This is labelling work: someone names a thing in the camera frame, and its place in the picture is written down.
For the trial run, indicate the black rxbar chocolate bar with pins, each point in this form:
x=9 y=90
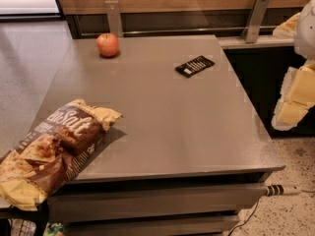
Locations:
x=194 y=66

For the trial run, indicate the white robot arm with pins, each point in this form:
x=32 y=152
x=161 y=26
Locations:
x=304 y=36

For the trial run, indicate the yellow bag on counter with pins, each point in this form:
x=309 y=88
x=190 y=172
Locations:
x=287 y=28

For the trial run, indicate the brown chip bag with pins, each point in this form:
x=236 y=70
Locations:
x=53 y=153

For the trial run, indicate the red apple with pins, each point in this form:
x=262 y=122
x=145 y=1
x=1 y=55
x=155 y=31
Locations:
x=107 y=44

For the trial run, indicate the grey drawer cabinet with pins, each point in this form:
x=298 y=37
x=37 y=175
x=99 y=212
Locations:
x=180 y=207

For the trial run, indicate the right metal bracket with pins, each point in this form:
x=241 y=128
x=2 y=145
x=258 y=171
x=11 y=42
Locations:
x=251 y=31

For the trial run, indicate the metal bracket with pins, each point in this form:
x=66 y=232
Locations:
x=251 y=31
x=114 y=17

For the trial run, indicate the striped cable plug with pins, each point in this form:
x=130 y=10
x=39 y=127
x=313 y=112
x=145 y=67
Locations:
x=285 y=190

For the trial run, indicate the left metal bracket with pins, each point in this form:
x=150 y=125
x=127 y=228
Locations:
x=114 y=17

